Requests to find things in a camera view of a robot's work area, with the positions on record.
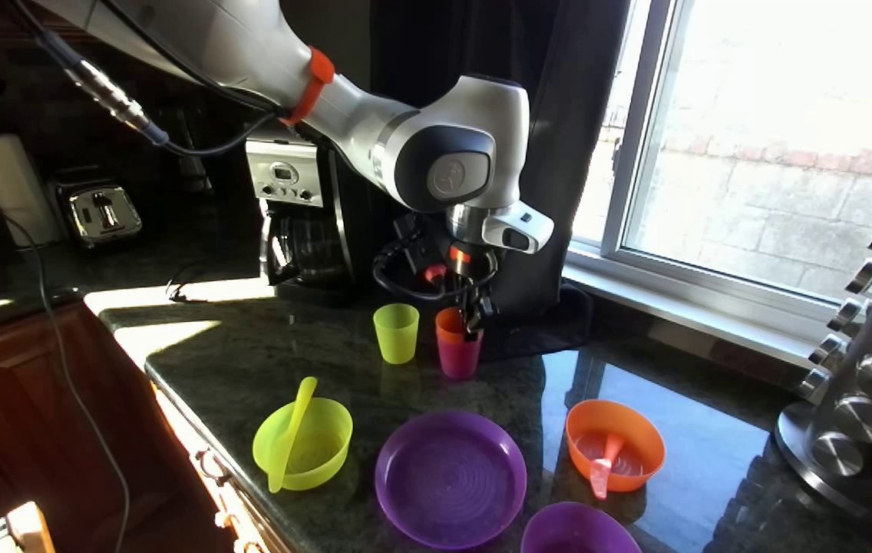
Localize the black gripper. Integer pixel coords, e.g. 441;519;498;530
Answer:
394;219;507;342

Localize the green plastic cup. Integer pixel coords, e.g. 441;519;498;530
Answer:
372;302;423;368

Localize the purple plastic cup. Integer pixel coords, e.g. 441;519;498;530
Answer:
432;334;485;385

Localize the purple plastic plate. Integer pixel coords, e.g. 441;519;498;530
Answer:
372;410;531;553

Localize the glass coffee carafe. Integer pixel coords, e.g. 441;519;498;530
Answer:
261;211;356;293

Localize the orange plastic bowl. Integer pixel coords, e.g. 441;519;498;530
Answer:
561;397;670;498

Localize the orange plastic spoon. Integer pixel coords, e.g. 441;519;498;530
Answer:
588;433;629;504

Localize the green plastic bowl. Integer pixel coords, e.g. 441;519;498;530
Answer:
250;397;356;494

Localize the green plastic spoon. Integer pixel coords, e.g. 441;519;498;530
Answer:
264;375;322;498

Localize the stainless steel coffee maker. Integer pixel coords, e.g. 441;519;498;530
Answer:
243;129;360;296

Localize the purple plastic bowl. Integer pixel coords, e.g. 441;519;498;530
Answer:
516;498;645;553

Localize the window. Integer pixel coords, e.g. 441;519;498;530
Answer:
561;0;872;367

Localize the silver toaster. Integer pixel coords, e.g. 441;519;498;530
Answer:
49;172;145;253

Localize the wooden cabinet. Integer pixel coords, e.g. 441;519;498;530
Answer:
0;296;247;553

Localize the white paper towel roll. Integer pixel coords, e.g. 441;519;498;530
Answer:
0;133;60;249

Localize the thin grey hanging cable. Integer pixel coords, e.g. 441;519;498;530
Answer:
4;211;136;553

